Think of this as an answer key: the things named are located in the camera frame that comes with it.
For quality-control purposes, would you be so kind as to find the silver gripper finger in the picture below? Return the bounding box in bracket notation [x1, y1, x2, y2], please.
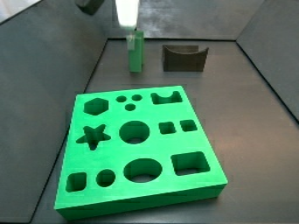
[125, 30, 136, 51]

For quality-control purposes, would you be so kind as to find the green arch block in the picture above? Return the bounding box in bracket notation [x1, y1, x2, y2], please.
[128, 31, 144, 73]

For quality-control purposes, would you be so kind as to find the black curved fixture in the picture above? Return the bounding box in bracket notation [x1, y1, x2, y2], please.
[163, 45, 209, 72]

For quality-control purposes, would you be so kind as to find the green shape sorter board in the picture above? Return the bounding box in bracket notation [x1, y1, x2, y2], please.
[55, 86, 228, 221]

